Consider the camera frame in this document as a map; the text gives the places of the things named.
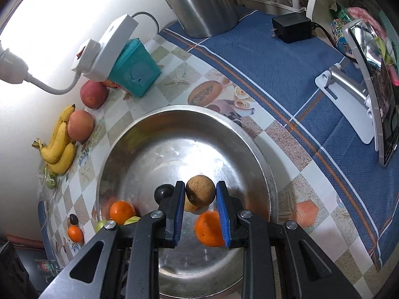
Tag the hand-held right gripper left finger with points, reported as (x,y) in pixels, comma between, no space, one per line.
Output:
(178,215)

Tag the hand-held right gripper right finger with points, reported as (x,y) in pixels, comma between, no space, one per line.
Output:
(223,215)

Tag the dark plum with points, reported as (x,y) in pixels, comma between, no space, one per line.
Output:
(162,193)
(73,219)

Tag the brown kiwi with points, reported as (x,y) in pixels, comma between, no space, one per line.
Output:
(201,191)

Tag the green mango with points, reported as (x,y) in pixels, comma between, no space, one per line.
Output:
(132,221)

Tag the round metal bowl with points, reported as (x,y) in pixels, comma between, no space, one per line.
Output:
(187,143)

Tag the small green round fruit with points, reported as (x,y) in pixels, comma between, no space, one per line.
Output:
(100,225)

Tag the orange tangerine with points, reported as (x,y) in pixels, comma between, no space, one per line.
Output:
(207,229)
(121,212)
(74,234)

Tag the checkered printed tablecloth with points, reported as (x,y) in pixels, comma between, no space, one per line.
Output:
(280,134)

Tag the red peach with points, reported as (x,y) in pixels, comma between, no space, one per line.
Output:
(93,95)
(81,125)

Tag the yellow banana bunch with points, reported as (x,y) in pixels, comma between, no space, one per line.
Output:
(59,149)

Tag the blue striped cloth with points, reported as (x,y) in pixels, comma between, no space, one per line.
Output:
(280,78)

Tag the teal box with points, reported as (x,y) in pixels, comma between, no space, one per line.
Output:
(137,71)

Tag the brown wooden edge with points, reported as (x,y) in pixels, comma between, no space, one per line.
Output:
(25,241)

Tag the white tablet stand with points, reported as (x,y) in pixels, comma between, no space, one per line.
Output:
(349,99)

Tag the dark grey furniture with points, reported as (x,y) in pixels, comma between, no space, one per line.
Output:
(12,274)

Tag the white power strip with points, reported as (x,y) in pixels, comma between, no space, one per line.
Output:
(106,46)

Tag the tablet with dark screen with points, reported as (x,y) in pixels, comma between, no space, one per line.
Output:
(378,99)

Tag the black power adapter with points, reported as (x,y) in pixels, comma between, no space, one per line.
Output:
(291,26)

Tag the stainless steel kettle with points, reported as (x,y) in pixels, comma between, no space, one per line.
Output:
(202,6)

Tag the colourful small boxes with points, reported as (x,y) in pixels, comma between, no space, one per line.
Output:
(341,37)

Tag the green packet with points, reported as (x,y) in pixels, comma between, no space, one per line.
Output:
(341,11)

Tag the pink checkered cloth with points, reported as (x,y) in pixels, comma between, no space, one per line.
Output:
(367,14)

